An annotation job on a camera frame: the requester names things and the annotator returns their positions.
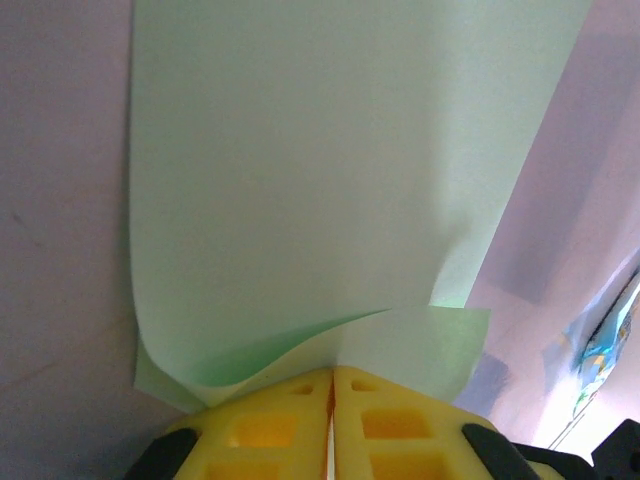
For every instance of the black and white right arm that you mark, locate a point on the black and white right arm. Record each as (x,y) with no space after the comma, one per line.
(615,445)

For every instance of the light green paper sheet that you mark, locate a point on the light green paper sheet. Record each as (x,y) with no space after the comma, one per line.
(300,175)

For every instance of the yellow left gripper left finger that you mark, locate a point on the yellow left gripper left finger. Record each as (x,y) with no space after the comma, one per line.
(260,430)

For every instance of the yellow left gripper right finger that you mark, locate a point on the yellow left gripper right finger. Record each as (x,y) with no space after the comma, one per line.
(400,430)

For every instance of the colourful blue snack packet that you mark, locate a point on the colourful blue snack packet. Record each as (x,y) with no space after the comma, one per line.
(605,345)

